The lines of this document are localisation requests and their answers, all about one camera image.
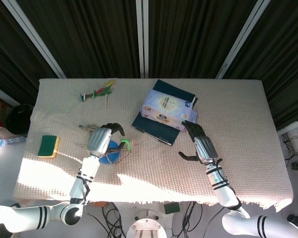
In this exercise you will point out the blue plastic disc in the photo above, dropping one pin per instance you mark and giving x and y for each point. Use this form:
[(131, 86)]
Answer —
[(113, 158)]

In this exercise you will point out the grey aluminium frame rail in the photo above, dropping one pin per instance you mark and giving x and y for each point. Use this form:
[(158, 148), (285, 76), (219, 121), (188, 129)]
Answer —
[(2, 93), (293, 127)]

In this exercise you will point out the pale purple tissue pack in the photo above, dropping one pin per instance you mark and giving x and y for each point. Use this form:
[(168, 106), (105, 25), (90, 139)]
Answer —
[(164, 106)]

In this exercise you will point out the dark blue notebook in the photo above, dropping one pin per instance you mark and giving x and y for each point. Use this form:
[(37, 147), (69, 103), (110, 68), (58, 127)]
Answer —
[(154, 129)]

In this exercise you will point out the dark green block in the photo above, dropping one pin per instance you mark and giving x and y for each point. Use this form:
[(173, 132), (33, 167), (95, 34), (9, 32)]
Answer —
[(172, 208)]

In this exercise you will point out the grey aluminium frame post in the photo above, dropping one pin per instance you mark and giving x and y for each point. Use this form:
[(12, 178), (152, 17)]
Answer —
[(141, 37), (238, 39), (32, 37)]

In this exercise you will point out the colourful feather toy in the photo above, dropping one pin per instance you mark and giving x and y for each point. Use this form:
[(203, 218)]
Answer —
[(99, 93)]

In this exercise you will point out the black power adapter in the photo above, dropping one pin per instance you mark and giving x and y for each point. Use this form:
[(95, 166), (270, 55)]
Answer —
[(297, 166)]

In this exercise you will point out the clear plastic water bottle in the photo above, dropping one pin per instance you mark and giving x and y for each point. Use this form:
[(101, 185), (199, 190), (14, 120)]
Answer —
[(12, 140)]

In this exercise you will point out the green and yellow sponge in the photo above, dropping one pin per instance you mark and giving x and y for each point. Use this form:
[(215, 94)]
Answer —
[(48, 146)]

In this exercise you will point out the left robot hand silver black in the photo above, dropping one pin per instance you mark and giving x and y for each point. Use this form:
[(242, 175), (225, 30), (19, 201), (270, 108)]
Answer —
[(99, 141)]

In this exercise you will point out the beige waffle tablecloth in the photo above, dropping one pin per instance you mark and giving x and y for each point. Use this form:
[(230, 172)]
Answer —
[(164, 178)]

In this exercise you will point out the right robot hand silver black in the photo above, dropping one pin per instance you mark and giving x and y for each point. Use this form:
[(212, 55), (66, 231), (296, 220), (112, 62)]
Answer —
[(204, 148)]

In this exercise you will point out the orange block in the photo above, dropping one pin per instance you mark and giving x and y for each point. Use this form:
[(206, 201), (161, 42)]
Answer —
[(99, 204)]

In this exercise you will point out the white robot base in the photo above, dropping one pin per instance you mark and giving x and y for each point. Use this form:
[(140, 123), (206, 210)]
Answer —
[(145, 226)]

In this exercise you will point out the green stick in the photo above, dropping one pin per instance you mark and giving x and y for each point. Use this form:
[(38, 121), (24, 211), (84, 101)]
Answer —
[(126, 141)]

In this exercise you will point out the dark pleated curtain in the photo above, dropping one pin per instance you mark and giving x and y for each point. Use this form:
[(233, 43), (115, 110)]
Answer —
[(89, 37)]

